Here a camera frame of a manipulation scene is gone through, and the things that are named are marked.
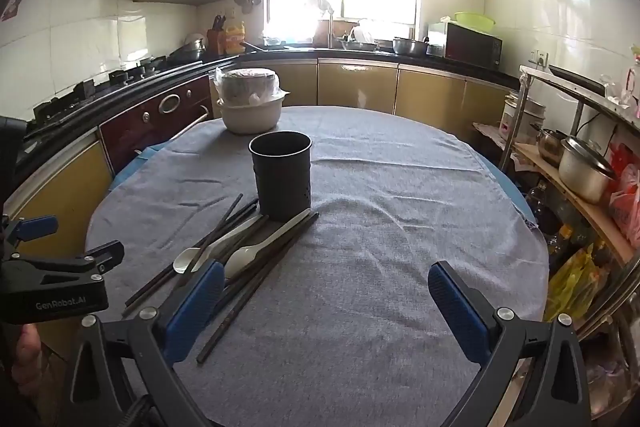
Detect white plastic spoon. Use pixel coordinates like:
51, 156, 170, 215
224, 208, 311, 280
172, 213, 262, 274

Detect black chopstick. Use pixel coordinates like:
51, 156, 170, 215
174, 193, 244, 291
210, 232, 288, 317
196, 211, 319, 365
122, 197, 260, 317

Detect person's left hand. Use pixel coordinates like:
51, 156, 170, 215
12, 324, 43, 398

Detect gas stove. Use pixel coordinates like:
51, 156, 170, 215
32, 55, 168, 126

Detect black perforated utensil holder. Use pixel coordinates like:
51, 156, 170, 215
248, 130, 312, 222

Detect white stacked bowls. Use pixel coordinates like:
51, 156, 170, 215
210, 67, 288, 135

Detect steel cooking pot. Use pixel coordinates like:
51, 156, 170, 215
559, 136, 617, 205

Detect grey table cloth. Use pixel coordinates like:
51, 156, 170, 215
84, 105, 550, 427

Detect steel kettle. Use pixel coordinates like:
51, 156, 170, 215
530, 122, 567, 167

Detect metal storage rack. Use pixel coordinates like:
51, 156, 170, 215
499, 65, 639, 339

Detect knife block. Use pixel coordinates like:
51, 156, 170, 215
207, 15, 226, 57

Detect white rice cooker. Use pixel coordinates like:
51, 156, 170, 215
499, 93, 546, 144

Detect sink faucet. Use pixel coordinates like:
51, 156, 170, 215
318, 0, 334, 49

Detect black microwave oven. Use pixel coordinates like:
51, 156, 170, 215
427, 22, 502, 70

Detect steel bowl on counter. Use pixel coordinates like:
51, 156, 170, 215
393, 37, 428, 57

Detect green plastic basin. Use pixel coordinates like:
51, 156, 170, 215
454, 12, 496, 32

